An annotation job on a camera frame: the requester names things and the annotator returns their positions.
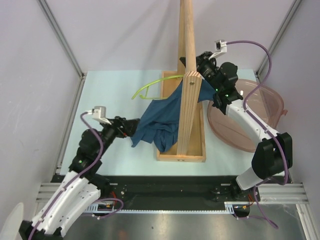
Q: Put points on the pink translucent plastic bowl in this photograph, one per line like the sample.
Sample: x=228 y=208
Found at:
x=238 y=129

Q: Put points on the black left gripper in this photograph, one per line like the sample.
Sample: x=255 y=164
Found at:
x=130 y=125

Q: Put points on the green hanger with metal hook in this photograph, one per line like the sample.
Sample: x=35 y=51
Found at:
x=143 y=91

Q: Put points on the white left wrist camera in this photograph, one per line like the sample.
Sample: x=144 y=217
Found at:
x=98 y=113

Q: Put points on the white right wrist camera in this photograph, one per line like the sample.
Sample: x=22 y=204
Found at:
x=220 y=49

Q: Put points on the aluminium frame post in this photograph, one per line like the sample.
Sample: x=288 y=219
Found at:
x=53 y=23
x=291 y=13

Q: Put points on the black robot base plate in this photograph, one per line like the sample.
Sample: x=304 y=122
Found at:
x=174 y=193

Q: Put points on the wooden rack with tray base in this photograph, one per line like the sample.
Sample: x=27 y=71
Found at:
x=190 y=146

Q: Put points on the left aluminium frame post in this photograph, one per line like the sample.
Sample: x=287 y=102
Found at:
x=53 y=23

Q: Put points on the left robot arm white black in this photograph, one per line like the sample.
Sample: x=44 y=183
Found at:
x=82 y=185

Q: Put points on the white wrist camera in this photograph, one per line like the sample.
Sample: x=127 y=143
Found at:
x=220 y=49
x=98 y=113

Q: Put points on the dark blue t shirt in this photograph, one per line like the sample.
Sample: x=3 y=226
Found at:
x=159 y=124

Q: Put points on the right aluminium frame post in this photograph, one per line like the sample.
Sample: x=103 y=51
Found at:
x=291 y=13

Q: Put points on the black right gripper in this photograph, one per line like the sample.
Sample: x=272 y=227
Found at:
x=202 y=60

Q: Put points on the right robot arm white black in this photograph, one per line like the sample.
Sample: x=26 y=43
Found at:
x=273 y=150

